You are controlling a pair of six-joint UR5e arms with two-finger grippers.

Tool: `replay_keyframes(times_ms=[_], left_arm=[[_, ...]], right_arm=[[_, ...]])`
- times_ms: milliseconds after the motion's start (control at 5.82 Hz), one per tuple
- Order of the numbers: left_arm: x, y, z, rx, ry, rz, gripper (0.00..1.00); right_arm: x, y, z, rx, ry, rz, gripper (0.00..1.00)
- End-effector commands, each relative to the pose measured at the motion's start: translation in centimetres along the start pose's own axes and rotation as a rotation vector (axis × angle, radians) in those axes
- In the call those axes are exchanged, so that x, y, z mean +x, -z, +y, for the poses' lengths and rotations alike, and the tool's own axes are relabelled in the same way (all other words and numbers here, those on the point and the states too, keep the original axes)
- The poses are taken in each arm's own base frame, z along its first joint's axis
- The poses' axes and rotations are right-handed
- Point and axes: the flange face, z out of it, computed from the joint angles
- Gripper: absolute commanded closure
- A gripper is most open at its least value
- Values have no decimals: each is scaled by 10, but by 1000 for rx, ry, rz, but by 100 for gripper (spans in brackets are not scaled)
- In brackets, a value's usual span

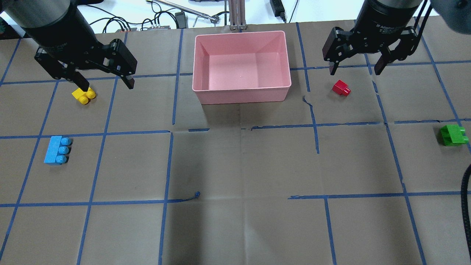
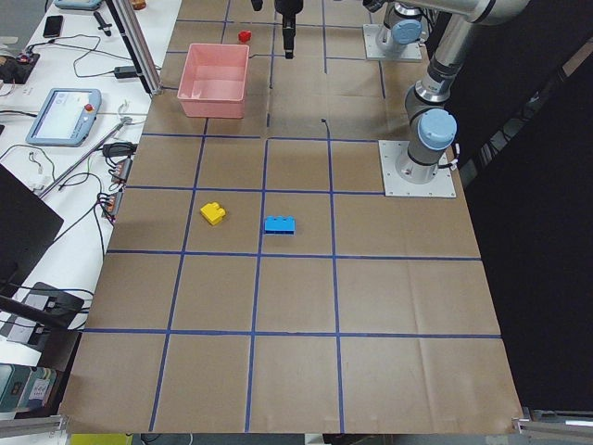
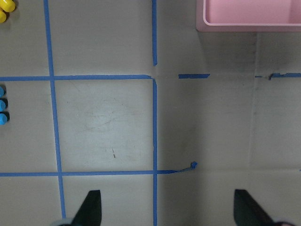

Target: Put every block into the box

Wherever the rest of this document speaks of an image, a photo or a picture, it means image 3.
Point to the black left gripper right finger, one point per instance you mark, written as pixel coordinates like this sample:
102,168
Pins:
247,212

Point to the pink plastic box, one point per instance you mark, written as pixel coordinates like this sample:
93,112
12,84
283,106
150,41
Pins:
248,15

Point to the blue toy block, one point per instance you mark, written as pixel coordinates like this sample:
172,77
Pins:
4,114

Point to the yellow toy block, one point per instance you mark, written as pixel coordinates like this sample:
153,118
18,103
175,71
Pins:
6,6

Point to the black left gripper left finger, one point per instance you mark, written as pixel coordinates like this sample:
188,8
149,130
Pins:
89,213

